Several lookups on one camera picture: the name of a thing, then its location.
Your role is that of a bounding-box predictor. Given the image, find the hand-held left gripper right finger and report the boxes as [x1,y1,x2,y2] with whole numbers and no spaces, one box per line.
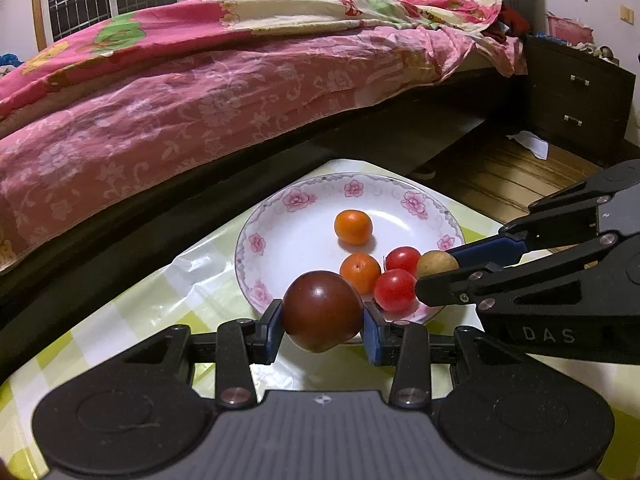
[362,304,553,409]

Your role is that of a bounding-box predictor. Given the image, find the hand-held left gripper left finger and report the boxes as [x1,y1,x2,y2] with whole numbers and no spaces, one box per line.
[107,300,287,408]

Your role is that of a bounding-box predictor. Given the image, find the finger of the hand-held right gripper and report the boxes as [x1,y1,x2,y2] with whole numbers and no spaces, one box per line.
[444,159,640,267]
[415,231,624,314]

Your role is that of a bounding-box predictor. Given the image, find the brown longan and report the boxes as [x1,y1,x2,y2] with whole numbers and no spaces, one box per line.
[416,250,460,280]

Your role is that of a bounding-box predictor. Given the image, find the red cherry tomato with stem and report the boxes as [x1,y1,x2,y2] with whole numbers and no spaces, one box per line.
[372,268,418,312]

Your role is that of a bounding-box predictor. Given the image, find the dark red tomato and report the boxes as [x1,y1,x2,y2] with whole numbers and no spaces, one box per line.
[282,270,364,353]

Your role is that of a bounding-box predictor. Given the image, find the large orange kumquat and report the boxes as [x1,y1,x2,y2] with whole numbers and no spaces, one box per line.
[340,253,382,295]

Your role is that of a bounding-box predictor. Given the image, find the white floral rim plate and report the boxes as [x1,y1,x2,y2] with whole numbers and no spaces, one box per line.
[235,172,466,326]

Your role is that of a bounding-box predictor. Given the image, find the small orange kumquat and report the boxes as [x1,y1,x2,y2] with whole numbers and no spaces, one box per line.
[334,209,374,246]

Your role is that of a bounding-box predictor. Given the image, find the white crumpled paper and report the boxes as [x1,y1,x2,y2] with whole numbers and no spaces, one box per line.
[506,131,549,161]

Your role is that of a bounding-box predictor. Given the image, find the dark wooden nightstand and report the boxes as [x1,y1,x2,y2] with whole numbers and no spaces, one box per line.
[522,35,637,169]

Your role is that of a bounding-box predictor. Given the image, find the dark red clothes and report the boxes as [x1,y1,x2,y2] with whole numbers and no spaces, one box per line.
[482,4,532,43]

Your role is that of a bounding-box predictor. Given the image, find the pink basket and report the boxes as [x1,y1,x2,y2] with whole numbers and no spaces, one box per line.
[546,14,596,47]

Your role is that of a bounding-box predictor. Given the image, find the pink floral bed sheet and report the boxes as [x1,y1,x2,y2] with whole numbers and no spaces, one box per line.
[0,24,528,275]

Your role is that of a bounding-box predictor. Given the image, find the pink cartoon print quilt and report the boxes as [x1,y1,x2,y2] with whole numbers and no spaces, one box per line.
[0,0,503,126]

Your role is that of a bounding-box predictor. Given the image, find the blue cloth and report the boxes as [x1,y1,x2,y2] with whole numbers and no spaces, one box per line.
[0,52,23,80]

